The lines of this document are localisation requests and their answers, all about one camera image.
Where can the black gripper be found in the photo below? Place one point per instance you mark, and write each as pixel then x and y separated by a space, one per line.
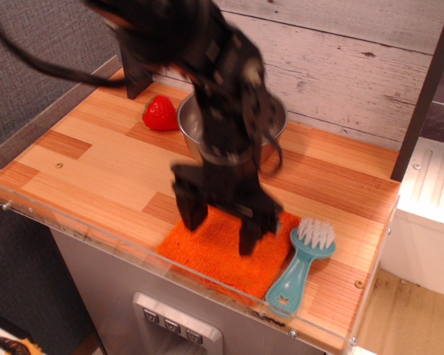
pixel 233 188

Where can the orange towel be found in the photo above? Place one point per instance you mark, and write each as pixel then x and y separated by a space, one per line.
pixel 213 250

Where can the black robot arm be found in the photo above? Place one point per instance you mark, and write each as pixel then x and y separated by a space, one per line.
pixel 238 111

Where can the blue brush white bristles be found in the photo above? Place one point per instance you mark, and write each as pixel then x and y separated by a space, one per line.
pixel 311 240

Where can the stainless steel bowl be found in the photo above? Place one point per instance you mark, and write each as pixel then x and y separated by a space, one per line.
pixel 189 118

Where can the silver dispenser button panel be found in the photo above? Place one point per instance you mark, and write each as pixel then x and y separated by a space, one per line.
pixel 168 330

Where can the red toy strawberry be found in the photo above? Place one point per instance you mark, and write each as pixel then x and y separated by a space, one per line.
pixel 160 114

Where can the clear acrylic edge guard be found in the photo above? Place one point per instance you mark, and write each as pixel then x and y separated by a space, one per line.
pixel 108 269

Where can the dark grey left post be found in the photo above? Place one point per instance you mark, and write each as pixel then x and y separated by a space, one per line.
pixel 138 78

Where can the dark grey post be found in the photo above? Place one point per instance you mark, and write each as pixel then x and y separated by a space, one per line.
pixel 138 78
pixel 420 112

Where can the dark grey right post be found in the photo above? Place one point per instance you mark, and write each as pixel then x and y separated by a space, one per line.
pixel 420 112

